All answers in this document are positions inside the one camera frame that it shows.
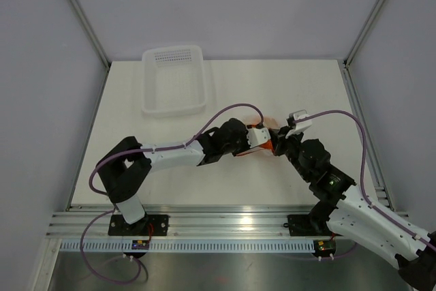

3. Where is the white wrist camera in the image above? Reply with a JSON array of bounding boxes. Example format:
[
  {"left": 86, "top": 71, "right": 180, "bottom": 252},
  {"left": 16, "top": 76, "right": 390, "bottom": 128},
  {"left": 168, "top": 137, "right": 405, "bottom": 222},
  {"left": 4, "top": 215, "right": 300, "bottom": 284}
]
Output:
[
  {"left": 247, "top": 127, "right": 273, "bottom": 150},
  {"left": 285, "top": 110, "right": 312, "bottom": 138}
]

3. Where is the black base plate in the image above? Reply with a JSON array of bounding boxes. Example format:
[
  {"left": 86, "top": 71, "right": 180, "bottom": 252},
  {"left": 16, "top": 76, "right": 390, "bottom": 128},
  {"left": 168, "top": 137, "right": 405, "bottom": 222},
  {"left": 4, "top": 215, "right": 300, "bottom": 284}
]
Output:
[
  {"left": 108, "top": 214, "right": 170, "bottom": 236},
  {"left": 286, "top": 214, "right": 332, "bottom": 236}
]

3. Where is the aluminium mounting rail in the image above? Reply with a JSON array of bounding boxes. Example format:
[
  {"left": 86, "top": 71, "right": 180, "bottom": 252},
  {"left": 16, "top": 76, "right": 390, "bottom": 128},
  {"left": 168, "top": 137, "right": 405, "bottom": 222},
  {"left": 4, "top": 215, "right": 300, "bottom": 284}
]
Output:
[{"left": 46, "top": 204, "right": 311, "bottom": 239}]

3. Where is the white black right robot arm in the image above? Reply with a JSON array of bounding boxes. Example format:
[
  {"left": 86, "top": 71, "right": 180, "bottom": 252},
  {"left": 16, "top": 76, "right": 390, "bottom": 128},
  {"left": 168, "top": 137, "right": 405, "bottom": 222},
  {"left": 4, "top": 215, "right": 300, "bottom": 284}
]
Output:
[{"left": 269, "top": 127, "right": 435, "bottom": 290}]

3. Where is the aluminium frame post right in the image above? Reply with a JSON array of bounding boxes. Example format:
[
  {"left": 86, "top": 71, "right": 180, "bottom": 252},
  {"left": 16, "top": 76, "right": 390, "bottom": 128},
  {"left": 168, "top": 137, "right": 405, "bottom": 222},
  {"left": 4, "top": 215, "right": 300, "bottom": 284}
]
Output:
[{"left": 343, "top": 0, "right": 388, "bottom": 70}]

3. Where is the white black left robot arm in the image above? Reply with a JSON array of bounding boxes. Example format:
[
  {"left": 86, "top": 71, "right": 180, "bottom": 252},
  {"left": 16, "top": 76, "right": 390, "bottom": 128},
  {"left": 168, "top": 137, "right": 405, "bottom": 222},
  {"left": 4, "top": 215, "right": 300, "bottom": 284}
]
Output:
[{"left": 95, "top": 118, "right": 272, "bottom": 235}]

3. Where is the white slotted cable duct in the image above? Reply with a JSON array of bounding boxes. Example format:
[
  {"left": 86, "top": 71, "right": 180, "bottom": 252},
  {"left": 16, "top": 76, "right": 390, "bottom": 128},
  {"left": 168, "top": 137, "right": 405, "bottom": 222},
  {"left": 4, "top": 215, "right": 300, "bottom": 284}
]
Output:
[{"left": 60, "top": 239, "right": 315, "bottom": 254}]

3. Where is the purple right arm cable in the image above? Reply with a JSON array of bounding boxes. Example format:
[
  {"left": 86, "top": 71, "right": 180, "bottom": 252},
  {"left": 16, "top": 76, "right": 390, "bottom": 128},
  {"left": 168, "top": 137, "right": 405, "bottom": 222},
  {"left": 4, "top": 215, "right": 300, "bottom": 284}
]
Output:
[{"left": 294, "top": 110, "right": 436, "bottom": 247}]

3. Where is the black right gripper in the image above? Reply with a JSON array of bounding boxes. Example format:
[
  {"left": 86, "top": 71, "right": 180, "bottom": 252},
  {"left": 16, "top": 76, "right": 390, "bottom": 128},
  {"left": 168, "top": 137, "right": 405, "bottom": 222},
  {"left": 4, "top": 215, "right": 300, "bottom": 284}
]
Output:
[{"left": 268, "top": 125, "right": 311, "bottom": 181}]

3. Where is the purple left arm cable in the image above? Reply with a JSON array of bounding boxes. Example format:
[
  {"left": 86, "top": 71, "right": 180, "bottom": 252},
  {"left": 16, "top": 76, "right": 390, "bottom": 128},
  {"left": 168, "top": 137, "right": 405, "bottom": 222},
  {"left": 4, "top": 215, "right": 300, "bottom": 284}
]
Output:
[{"left": 89, "top": 102, "right": 265, "bottom": 197}]

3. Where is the white plastic perforated basket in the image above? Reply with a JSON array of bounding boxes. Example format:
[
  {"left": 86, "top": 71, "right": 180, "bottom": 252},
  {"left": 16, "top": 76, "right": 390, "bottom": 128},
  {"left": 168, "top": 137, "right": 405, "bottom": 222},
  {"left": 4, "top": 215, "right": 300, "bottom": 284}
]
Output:
[{"left": 142, "top": 45, "right": 207, "bottom": 118}]

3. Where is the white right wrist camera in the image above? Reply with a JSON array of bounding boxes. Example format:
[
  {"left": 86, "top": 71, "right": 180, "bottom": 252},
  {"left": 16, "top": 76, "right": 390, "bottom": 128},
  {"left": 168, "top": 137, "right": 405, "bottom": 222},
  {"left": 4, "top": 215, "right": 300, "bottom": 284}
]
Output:
[{"left": 285, "top": 110, "right": 312, "bottom": 138}]

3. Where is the aluminium frame post left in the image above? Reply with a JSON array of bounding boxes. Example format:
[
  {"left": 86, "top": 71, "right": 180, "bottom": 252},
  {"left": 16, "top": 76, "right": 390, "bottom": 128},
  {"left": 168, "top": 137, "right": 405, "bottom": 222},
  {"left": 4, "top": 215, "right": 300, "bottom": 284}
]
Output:
[{"left": 66, "top": 0, "right": 112, "bottom": 71}]

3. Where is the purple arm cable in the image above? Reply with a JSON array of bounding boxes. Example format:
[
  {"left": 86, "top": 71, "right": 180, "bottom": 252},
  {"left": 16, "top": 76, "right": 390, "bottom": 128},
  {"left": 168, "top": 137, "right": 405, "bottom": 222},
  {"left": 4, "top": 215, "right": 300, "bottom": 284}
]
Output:
[
  {"left": 294, "top": 110, "right": 436, "bottom": 247},
  {"left": 89, "top": 102, "right": 265, "bottom": 197}
]

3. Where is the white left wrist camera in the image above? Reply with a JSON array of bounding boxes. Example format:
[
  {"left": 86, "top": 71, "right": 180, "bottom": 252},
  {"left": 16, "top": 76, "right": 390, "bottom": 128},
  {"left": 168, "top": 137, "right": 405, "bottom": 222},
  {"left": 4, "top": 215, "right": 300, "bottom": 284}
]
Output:
[{"left": 247, "top": 127, "right": 273, "bottom": 150}]

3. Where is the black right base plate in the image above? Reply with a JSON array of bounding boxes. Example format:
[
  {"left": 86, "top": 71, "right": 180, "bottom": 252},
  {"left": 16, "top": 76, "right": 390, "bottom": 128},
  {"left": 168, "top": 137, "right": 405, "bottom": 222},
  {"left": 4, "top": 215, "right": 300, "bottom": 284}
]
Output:
[{"left": 286, "top": 214, "right": 332, "bottom": 236}]

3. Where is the clear zip top bag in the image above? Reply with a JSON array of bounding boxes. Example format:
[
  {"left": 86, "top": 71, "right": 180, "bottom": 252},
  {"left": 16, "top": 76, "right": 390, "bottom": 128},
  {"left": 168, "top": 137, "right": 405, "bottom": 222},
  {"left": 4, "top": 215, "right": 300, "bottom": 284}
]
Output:
[{"left": 236, "top": 115, "right": 279, "bottom": 157}]

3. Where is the aluminium frame post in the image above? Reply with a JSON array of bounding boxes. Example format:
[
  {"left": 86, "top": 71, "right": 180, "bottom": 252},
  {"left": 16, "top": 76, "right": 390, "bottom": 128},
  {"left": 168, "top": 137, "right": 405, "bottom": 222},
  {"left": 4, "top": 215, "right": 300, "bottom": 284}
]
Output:
[
  {"left": 343, "top": 0, "right": 388, "bottom": 70},
  {"left": 66, "top": 0, "right": 112, "bottom": 71}
]

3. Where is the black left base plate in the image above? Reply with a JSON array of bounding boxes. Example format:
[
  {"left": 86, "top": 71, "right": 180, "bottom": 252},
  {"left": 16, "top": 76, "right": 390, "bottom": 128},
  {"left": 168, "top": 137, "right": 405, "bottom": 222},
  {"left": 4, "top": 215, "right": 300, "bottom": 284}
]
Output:
[{"left": 108, "top": 214, "right": 170, "bottom": 236}]

